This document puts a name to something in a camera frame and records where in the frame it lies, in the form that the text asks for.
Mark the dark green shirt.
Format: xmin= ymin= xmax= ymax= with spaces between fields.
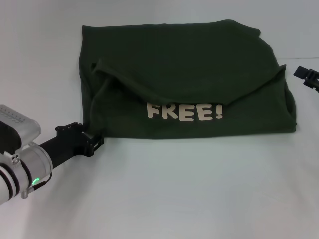
xmin=79 ymin=19 xmax=298 ymax=140

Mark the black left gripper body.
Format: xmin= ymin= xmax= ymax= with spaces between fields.
xmin=39 ymin=128 xmax=88 ymax=170

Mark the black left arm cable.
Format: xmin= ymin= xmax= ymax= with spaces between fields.
xmin=21 ymin=171 xmax=53 ymax=200

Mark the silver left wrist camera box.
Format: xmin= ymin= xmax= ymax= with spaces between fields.
xmin=0 ymin=104 xmax=42 ymax=156

